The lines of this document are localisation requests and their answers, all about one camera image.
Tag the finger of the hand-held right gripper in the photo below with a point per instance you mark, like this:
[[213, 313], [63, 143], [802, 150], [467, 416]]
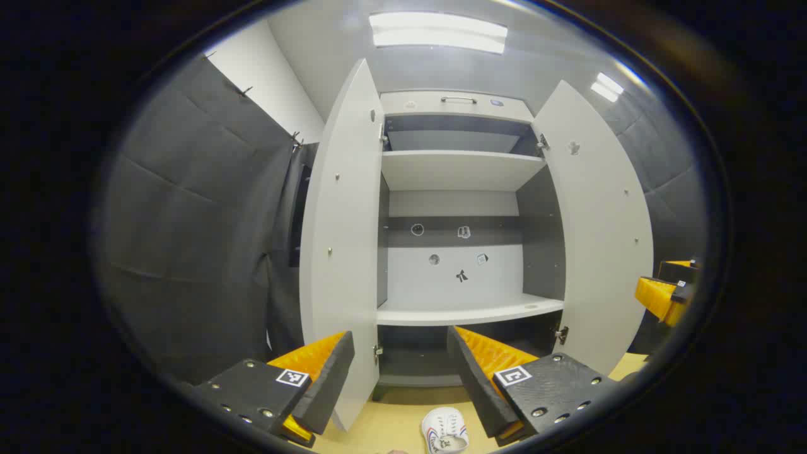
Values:
[[678, 270], [656, 296]]

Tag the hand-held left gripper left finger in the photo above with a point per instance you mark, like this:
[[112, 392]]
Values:
[[328, 378]]

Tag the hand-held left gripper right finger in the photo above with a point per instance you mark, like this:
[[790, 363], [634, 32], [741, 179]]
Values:
[[473, 378]]

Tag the white striped canvas shoe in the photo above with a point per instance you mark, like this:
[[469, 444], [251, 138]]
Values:
[[444, 429]]

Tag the white cabinet door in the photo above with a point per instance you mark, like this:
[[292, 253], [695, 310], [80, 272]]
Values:
[[599, 239], [343, 221]]

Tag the white and grey shoe cabinet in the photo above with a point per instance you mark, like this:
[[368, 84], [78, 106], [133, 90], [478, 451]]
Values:
[[454, 170]]

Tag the white cabinet drawer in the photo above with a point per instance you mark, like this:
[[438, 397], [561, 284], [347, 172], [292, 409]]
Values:
[[429, 104]]

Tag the large ceiling light panel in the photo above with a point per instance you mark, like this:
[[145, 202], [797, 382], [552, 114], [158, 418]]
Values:
[[438, 31]]

